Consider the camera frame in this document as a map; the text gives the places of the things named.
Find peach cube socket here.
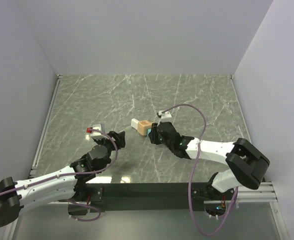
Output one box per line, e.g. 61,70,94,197
136,120,153,136

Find white usb charger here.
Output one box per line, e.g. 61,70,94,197
130,118,140,130

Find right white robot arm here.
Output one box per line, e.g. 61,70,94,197
147,122,270,200

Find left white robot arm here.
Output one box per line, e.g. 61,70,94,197
0,128,126,228

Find black base bar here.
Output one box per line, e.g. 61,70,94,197
68,182,228,217

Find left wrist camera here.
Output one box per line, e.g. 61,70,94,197
86,123,105,140

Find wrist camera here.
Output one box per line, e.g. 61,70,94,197
157,110,172,121
86,123,105,140

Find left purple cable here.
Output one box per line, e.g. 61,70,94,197
0,128,119,223

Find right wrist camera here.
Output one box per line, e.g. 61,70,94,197
157,110,172,121

